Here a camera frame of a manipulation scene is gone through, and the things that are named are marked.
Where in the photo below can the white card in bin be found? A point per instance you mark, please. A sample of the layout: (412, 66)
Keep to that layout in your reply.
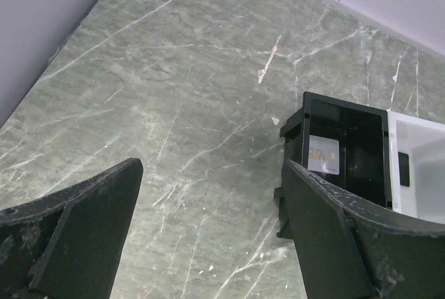
(323, 155)

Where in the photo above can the black left tray bin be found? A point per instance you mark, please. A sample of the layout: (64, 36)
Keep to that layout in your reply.
(363, 135)

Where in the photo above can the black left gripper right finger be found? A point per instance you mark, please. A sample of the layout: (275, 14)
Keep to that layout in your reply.
(349, 247)

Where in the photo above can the white middle tray bin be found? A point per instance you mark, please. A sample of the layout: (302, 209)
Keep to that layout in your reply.
(423, 141)

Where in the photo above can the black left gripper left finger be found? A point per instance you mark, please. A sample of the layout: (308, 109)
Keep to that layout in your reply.
(68, 244)

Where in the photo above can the black card in bin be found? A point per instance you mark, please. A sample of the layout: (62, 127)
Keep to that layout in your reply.
(404, 169)

